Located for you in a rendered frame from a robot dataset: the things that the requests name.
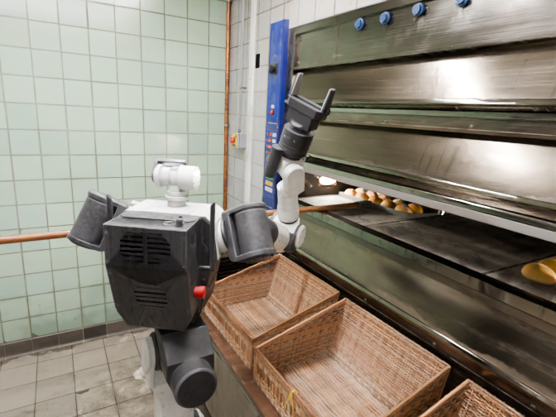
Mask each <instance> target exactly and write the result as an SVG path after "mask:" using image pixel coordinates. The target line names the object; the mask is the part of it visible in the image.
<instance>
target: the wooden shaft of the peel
mask: <svg viewBox="0 0 556 417"><path fill-rule="evenodd" d="M358 206H359V203H358V202H351V203H343V204H326V205H318V206H309V207H300V208H299V213H310V212H318V211H326V210H335V209H349V208H357V207H358ZM266 212H267V217H270V216H273V214H274V213H275V212H277V209H274V210H267V211H266ZM70 231H71V229H67V230H58V231H49V232H33V233H23V234H15V235H6V236H0V245H2V244H11V243H19V242H34V241H42V240H50V239H58V238H66V237H67V235H68V233H69V232H70Z"/></svg>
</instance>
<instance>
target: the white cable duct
mask: <svg viewBox="0 0 556 417"><path fill-rule="evenodd" d="M256 5H257V0H252V5H251V30H250V54H249V78H248V102H247V149H246V174H245V199H244V203H247V202H249V201H250V178H251V157H252V114H253V91H254V69H255V47H256Z"/></svg>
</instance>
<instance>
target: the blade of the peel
mask: <svg viewBox="0 0 556 417"><path fill-rule="evenodd" d="M338 196H340V197H343V198H345V199H350V200H352V201H355V202H356V201H361V200H365V199H360V198H358V197H354V196H351V195H349V194H345V192H339V195H338ZM420 206H421V207H422V209H423V213H404V212H401V211H398V210H395V209H393V208H388V207H386V206H383V205H380V204H375V203H373V202H371V207H372V208H374V209H379V210H381V211H384V212H387V213H391V214H394V215H396V216H399V217H402V218H406V219H411V218H422V217H428V216H434V215H440V214H439V213H438V210H437V209H434V208H429V207H426V206H423V205H420Z"/></svg>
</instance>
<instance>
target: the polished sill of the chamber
mask: <svg viewBox="0 0 556 417"><path fill-rule="evenodd" d="M298 204H299V208H300V207H309V206H313V205H312V204H308V203H306V202H304V201H302V200H299V199H298ZM306 214H308V215H309V216H312V217H314V218H317V219H318V220H321V221H323V222H325V223H328V224H330V225H332V226H334V227H336V228H339V229H341V230H343V231H345V232H348V233H350V234H352V235H354V236H356V237H359V238H361V239H363V240H365V241H367V242H370V243H372V244H374V245H377V246H379V247H381V248H383V249H386V250H387V251H389V252H393V253H395V254H396V255H398V256H402V257H404V258H405V259H407V260H410V261H412V262H414V263H417V264H419V265H421V266H424V267H426V268H428V269H430V270H431V271H435V272H437V273H439V274H441V275H443V276H446V277H448V278H450V279H452V280H455V281H457V282H459V283H461V284H463V285H466V286H468V287H470V288H472V289H474V290H477V291H479V292H482V293H483V294H485V295H489V296H491V297H492V298H494V299H496V300H499V301H501V302H503V303H506V304H508V305H510V306H513V307H515V308H517V309H519V310H522V311H524V312H526V313H527V314H531V315H533V316H535V317H537V318H539V319H542V320H543V321H546V322H548V323H550V324H553V325H555V326H556V303H554V302H552V301H549V300H546V299H544V298H541V297H539V296H537V295H534V294H531V293H530V292H527V291H525V290H522V289H519V288H517V287H514V286H513V285H509V284H506V283H505V282H502V281H500V280H497V279H494V278H492V277H490V276H487V275H484V274H482V273H480V272H478V271H474V270H472V269H470V268H467V267H465V266H462V265H459V264H458V263H455V262H453V261H450V260H447V259H445V258H443V257H441V256H437V255H435V254H433V253H431V252H427V251H425V250H423V249H420V248H418V247H415V246H412V245H410V244H408V243H406V242H402V241H400V240H398V239H396V238H393V237H390V236H388V235H385V234H384V233H381V232H378V231H376V230H373V229H371V228H368V227H365V226H363V225H361V224H359V223H355V222H353V221H351V220H349V219H346V218H343V217H341V216H338V215H337V214H334V213H330V212H329V211H318V212H310V213H306Z"/></svg>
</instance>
